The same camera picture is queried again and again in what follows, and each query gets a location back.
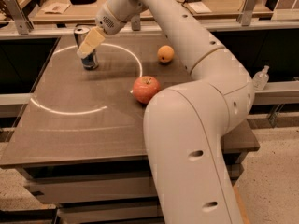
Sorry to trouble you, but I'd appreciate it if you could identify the red apple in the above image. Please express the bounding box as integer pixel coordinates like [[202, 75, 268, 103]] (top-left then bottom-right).
[[133, 76, 161, 104]]

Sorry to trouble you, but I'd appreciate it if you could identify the clear plastic bottle right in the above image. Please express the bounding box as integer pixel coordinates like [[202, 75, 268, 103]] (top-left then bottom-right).
[[253, 65, 269, 91]]

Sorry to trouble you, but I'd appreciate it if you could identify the right metal bracket post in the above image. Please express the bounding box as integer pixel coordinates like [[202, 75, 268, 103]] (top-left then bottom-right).
[[237, 0, 257, 26]]

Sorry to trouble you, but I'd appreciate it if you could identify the middle metal bracket post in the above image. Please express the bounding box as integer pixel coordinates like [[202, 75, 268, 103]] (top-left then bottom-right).
[[131, 14, 141, 31]]

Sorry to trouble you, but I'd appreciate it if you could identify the orange fruit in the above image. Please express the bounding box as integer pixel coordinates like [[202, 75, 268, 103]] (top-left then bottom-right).
[[157, 45, 175, 63]]

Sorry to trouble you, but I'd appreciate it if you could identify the white paper right back table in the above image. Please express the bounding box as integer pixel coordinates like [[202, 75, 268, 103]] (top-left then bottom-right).
[[189, 2, 211, 13]]

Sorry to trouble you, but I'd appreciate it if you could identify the paper sheet on back table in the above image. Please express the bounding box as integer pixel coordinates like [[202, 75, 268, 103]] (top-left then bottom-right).
[[43, 3, 70, 14]]

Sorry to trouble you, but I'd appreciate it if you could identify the metal bracket post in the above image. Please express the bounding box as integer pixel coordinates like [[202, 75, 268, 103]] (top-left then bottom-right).
[[237, 0, 257, 26], [3, 0, 34, 35], [131, 14, 141, 31]]

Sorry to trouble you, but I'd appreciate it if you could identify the silver blue redbull can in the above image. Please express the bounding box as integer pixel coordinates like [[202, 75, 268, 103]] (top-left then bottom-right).
[[74, 25, 98, 70]]

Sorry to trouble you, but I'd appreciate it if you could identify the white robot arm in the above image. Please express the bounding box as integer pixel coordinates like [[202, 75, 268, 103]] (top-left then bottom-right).
[[95, 0, 254, 224]]

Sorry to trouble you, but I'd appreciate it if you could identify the black object on back table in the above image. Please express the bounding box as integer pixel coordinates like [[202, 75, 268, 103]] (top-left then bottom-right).
[[70, 0, 97, 5]]

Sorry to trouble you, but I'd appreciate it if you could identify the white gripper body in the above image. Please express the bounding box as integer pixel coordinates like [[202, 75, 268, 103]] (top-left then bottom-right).
[[95, 0, 147, 35]]

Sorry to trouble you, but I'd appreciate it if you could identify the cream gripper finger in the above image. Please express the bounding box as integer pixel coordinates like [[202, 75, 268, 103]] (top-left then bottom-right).
[[77, 26, 106, 59]]

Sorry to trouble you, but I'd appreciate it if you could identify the left metal bracket post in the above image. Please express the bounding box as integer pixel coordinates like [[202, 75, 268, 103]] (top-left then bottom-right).
[[3, 0, 34, 35]]

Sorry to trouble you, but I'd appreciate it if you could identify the grey drawer cabinet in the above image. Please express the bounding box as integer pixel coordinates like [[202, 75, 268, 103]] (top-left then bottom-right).
[[15, 148, 243, 224]]

